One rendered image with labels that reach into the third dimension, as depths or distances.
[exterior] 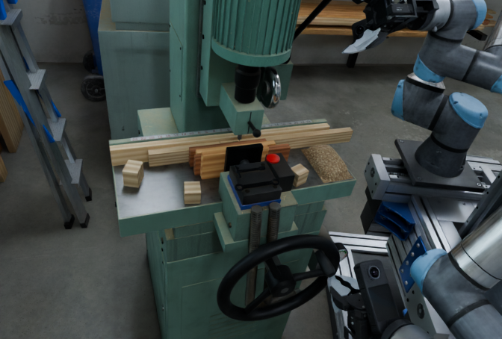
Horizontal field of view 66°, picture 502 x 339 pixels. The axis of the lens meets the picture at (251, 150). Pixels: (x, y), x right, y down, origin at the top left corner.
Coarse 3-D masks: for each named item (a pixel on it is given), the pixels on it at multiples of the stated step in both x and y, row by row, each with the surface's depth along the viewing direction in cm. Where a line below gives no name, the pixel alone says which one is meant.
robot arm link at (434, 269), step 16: (480, 224) 60; (496, 224) 57; (464, 240) 61; (480, 240) 58; (496, 240) 56; (432, 256) 64; (448, 256) 62; (464, 256) 59; (480, 256) 57; (496, 256) 56; (416, 272) 65; (432, 272) 63; (448, 272) 61; (464, 272) 59; (480, 272) 58; (496, 272) 57; (432, 288) 62; (448, 288) 60; (464, 288) 59; (480, 288) 59; (432, 304) 63; (448, 304) 59; (464, 304) 58; (480, 304) 58; (448, 320) 59
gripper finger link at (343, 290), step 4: (332, 276) 78; (328, 280) 77; (332, 280) 76; (336, 280) 76; (328, 284) 76; (332, 284) 74; (336, 284) 74; (340, 284) 74; (336, 288) 73; (340, 288) 73; (344, 288) 73; (348, 288) 73; (340, 292) 72; (344, 292) 72; (348, 292) 71; (332, 300) 76; (332, 304) 76; (336, 308) 75; (336, 312) 75
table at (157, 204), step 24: (120, 168) 94; (144, 168) 95; (168, 168) 96; (192, 168) 97; (312, 168) 103; (120, 192) 88; (144, 192) 89; (168, 192) 89; (216, 192) 91; (312, 192) 98; (336, 192) 102; (120, 216) 82; (144, 216) 83; (168, 216) 86; (192, 216) 89; (216, 216) 90; (264, 240) 88
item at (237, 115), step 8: (224, 88) 97; (232, 88) 97; (224, 96) 97; (232, 96) 94; (224, 104) 98; (232, 104) 91; (240, 104) 92; (248, 104) 92; (256, 104) 92; (224, 112) 98; (232, 112) 92; (240, 112) 89; (248, 112) 90; (256, 112) 91; (232, 120) 93; (240, 120) 91; (248, 120) 91; (256, 120) 92; (232, 128) 93; (240, 128) 92; (248, 128) 93; (256, 128) 94
